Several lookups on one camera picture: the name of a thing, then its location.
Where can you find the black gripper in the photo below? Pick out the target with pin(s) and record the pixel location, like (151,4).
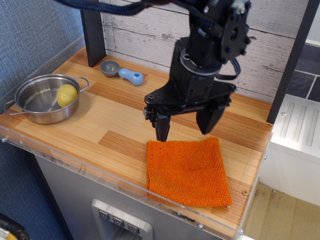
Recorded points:
(187,90)

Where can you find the orange knitted cloth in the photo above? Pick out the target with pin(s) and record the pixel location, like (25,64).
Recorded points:
(189,173)

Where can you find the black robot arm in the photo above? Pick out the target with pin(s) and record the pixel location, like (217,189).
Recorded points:
(203,65)

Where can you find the grey and blue scoop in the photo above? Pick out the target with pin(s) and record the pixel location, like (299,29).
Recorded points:
(112,68)

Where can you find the clear acrylic table guard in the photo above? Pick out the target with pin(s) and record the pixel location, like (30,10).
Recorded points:
(92,172)

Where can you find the white ribbed side unit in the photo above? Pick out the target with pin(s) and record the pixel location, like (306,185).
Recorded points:
(292,160)

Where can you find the silver dispenser button panel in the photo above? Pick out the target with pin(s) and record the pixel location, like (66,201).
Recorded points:
(115,224)

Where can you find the yellow toy potato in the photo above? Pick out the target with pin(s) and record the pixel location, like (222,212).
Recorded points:
(66,94)

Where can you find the stainless steel pot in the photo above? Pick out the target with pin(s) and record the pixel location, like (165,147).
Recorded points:
(37,98)

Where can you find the black and yellow object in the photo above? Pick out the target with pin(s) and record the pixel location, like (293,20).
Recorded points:
(11,230)

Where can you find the dark left frame post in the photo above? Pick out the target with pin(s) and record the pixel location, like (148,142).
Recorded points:
(93,36)

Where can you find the dark frame post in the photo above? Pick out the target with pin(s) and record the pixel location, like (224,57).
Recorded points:
(93,36)
(303,31)

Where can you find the dark right frame post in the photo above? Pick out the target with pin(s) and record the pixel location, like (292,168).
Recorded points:
(303,31)

